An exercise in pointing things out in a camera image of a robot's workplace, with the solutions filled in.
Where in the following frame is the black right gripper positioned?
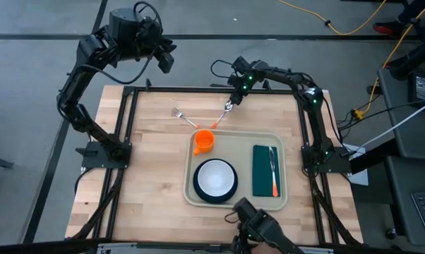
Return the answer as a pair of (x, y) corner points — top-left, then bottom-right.
(227, 72), (256, 107)

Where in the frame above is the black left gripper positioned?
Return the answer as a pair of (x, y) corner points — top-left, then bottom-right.
(140, 17), (178, 61)

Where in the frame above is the orange-handled metal spoon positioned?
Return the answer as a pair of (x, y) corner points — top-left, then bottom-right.
(211, 101), (234, 130)

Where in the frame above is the beige plastic tray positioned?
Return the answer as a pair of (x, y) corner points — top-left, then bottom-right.
(183, 128), (289, 212)

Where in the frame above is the orange plastic cup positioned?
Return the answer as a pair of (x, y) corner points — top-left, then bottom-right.
(193, 129), (215, 157)

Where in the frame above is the orange-handled metal fork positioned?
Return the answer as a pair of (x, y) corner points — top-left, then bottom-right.
(172, 107), (201, 130)

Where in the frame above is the dark green cloth napkin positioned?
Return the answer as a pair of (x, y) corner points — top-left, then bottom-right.
(251, 144), (281, 198)

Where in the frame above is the orange-handled metal knife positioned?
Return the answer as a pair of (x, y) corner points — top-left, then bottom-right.
(268, 146), (280, 198)

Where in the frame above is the white ribbed bowl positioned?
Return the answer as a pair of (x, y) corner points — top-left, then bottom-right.
(197, 160), (235, 198)

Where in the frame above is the dark blue round plate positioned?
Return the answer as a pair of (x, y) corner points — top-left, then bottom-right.
(193, 158), (239, 205)

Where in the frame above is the white paper sheet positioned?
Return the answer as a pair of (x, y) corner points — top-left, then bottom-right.
(348, 144), (370, 187)

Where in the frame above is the grey side table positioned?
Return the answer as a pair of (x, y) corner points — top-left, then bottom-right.
(376, 66), (425, 159)

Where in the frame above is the person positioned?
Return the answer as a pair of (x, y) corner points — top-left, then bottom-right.
(373, 0), (425, 39)

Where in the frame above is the black chair base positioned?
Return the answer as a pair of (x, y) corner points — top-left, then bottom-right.
(388, 17), (425, 80)

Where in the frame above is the black power adapter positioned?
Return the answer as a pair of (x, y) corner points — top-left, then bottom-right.
(408, 70), (425, 107)

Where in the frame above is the black desk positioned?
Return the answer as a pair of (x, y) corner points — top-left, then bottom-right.
(349, 137), (425, 248)

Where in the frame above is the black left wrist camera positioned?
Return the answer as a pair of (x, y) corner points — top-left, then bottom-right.
(157, 52), (175, 74)

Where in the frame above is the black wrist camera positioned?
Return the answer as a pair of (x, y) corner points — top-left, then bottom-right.
(157, 52), (175, 74)
(232, 55), (251, 73)

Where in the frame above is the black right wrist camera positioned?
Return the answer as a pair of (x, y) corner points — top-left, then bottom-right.
(232, 55), (251, 73)

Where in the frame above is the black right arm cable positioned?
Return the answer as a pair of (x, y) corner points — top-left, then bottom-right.
(210, 59), (237, 80)

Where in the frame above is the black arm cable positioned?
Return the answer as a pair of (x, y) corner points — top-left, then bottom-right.
(210, 59), (237, 80)
(94, 1), (164, 85)

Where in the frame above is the black metal table frame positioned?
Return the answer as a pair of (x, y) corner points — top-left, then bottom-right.
(66, 78), (364, 254)

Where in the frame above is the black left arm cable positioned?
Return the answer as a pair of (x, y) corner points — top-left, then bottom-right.
(94, 1), (164, 85)

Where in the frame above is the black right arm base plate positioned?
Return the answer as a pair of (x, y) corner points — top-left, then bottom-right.
(301, 144), (352, 174)

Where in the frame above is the yellow extension cable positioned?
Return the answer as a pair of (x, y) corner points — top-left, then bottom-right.
(360, 0), (425, 114)
(277, 0), (388, 36)

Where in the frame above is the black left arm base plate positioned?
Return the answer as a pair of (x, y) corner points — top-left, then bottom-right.
(75, 140), (132, 169)

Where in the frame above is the white cable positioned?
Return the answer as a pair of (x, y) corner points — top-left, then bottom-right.
(346, 97), (425, 155)

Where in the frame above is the silver camera mount bar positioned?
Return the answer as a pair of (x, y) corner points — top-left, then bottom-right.
(95, 241), (335, 254)

